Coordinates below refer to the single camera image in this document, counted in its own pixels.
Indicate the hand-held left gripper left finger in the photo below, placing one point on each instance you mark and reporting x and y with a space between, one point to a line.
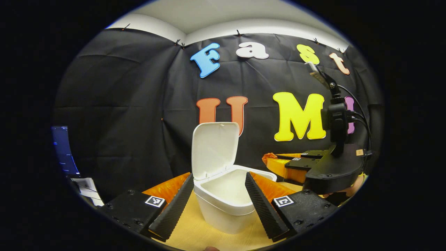
176 209

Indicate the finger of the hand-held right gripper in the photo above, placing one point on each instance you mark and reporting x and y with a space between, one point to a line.
315 153
299 164

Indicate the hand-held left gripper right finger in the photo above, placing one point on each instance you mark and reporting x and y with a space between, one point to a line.
263 209

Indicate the white desktop garbage bin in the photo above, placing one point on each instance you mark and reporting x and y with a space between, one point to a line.
223 209

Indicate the wooden desktop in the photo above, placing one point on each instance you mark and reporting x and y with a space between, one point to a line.
198 233

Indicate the white paper sheet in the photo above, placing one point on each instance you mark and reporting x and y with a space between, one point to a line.
87 190

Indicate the black backdrop cloth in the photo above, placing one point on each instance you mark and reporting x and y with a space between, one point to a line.
139 104

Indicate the computer monitor screen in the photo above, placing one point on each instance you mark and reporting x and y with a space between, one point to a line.
64 150

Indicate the row of black cloth clips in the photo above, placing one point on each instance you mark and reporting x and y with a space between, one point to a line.
238 33

